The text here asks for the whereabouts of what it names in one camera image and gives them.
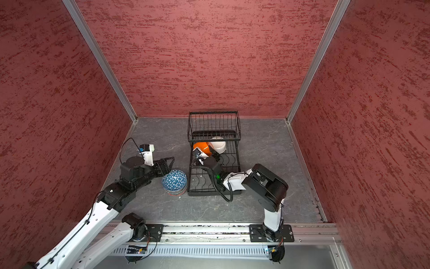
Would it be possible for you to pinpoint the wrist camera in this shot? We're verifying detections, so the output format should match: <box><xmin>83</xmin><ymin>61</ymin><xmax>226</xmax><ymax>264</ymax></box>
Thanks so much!
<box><xmin>139</xmin><ymin>144</ymin><xmax>155</xmax><ymax>167</ymax></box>
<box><xmin>192</xmin><ymin>148</ymin><xmax>209</xmax><ymax>165</ymax></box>

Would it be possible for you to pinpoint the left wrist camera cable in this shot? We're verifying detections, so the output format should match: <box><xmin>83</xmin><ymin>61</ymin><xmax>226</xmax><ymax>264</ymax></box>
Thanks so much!
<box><xmin>119</xmin><ymin>137</ymin><xmax>142</xmax><ymax>165</ymax></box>

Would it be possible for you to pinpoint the left aluminium corner profile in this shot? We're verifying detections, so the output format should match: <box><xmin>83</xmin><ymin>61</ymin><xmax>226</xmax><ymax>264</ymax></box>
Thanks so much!
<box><xmin>62</xmin><ymin>0</ymin><xmax>138</xmax><ymax>123</ymax></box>

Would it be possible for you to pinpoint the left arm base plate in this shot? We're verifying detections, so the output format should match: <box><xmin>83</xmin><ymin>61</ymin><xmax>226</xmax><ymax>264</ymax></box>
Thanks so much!
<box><xmin>131</xmin><ymin>224</ymin><xmax>165</xmax><ymax>242</ymax></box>

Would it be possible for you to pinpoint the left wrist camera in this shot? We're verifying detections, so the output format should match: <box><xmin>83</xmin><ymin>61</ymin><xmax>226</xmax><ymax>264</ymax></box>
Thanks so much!
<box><xmin>139</xmin><ymin>144</ymin><xmax>155</xmax><ymax>167</ymax></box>

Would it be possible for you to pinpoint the blue patterned bowl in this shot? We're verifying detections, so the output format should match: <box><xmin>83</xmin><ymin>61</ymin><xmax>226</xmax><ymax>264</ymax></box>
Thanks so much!
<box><xmin>161</xmin><ymin>169</ymin><xmax>188</xmax><ymax>191</ymax></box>

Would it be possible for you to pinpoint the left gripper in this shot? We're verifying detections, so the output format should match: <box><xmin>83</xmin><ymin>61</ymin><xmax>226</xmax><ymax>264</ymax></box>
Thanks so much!
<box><xmin>133</xmin><ymin>157</ymin><xmax>175</xmax><ymax>192</ymax></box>

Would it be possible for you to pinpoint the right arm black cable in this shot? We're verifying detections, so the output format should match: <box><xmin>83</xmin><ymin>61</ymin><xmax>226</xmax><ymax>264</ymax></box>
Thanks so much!
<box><xmin>191</xmin><ymin>156</ymin><xmax>249</xmax><ymax>203</ymax></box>

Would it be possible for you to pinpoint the perforated cable duct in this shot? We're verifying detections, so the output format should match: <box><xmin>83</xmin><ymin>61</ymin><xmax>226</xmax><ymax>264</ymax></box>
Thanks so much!
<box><xmin>110</xmin><ymin>244</ymin><xmax>269</xmax><ymax>259</ymax></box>

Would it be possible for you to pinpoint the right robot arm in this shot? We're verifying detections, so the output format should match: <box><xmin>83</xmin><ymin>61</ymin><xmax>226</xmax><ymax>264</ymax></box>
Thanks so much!
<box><xmin>193</xmin><ymin>154</ymin><xmax>288</xmax><ymax>244</ymax></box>

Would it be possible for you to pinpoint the right aluminium corner profile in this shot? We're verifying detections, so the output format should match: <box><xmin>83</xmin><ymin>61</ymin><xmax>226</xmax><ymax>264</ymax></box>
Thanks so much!
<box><xmin>286</xmin><ymin>0</ymin><xmax>350</xmax><ymax>125</ymax></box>

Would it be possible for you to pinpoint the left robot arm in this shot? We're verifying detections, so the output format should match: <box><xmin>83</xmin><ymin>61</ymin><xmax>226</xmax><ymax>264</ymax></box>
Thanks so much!
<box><xmin>23</xmin><ymin>156</ymin><xmax>175</xmax><ymax>269</ymax></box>

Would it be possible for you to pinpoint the white bowl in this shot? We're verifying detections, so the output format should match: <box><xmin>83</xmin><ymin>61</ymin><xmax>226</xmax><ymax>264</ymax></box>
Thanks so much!
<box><xmin>209</xmin><ymin>136</ymin><xmax>227</xmax><ymax>154</ymax></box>

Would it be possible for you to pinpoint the aluminium corner profile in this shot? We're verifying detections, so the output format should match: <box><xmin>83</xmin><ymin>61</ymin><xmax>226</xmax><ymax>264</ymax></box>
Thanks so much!
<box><xmin>286</xmin><ymin>0</ymin><xmax>350</xmax><ymax>125</ymax></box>
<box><xmin>62</xmin><ymin>0</ymin><xmax>138</xmax><ymax>123</ymax></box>

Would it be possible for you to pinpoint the black wire dish rack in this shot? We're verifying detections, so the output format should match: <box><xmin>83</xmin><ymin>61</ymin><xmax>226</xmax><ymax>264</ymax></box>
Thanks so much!
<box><xmin>187</xmin><ymin>111</ymin><xmax>241</xmax><ymax>200</ymax></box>

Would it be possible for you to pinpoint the orange bowl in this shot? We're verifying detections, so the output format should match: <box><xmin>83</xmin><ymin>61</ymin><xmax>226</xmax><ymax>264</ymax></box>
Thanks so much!
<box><xmin>193</xmin><ymin>142</ymin><xmax>212</xmax><ymax>156</ymax></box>

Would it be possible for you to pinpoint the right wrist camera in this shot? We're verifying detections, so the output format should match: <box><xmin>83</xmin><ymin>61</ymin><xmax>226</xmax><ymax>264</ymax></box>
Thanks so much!
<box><xmin>192</xmin><ymin>148</ymin><xmax>209</xmax><ymax>165</ymax></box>

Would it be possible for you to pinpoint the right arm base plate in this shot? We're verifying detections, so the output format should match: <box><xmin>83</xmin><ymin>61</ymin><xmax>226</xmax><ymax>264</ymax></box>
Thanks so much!
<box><xmin>249</xmin><ymin>224</ymin><xmax>295</xmax><ymax>243</ymax></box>

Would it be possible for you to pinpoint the aluminium mounting rail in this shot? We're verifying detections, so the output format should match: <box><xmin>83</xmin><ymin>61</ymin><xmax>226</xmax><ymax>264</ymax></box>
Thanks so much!
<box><xmin>148</xmin><ymin>223</ymin><xmax>343</xmax><ymax>245</ymax></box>

